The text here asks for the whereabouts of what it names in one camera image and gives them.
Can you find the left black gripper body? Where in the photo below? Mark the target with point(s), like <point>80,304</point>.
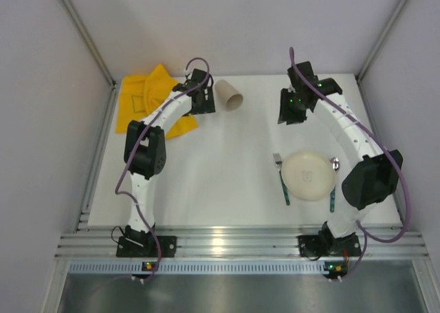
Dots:
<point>203,102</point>

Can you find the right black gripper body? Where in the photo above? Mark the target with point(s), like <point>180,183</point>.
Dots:
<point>290,110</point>

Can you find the beige paper cup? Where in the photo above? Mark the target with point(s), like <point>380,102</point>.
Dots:
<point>228,95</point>

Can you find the yellow printed cloth placemat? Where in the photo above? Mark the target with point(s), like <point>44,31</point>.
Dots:
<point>141,94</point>

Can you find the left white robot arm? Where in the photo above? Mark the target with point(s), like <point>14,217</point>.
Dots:
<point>145,144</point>

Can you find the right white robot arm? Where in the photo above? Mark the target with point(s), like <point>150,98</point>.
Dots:
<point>375,171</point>

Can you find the cream round plate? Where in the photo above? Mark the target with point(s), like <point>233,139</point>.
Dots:
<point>308,175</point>

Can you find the fork with green handle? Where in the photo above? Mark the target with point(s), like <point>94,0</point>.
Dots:
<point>279,163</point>

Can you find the spoon with green handle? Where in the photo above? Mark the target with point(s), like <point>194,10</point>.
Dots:
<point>332,202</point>

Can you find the left aluminium corner post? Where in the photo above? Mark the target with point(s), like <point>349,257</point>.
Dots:
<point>85,36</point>

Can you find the aluminium corner post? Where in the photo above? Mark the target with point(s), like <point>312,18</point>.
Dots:
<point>85,36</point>
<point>391,21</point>

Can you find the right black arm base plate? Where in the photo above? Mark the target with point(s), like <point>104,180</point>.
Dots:
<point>315,247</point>

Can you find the right aluminium corner post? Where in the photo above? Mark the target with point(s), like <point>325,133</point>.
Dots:
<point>391,21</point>

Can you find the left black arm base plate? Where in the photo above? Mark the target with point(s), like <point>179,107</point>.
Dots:
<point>130,248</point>

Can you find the perforated metal cable strip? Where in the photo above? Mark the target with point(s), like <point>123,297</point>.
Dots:
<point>207,267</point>

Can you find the aluminium front rail frame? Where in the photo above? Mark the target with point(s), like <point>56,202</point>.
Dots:
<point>231,243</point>

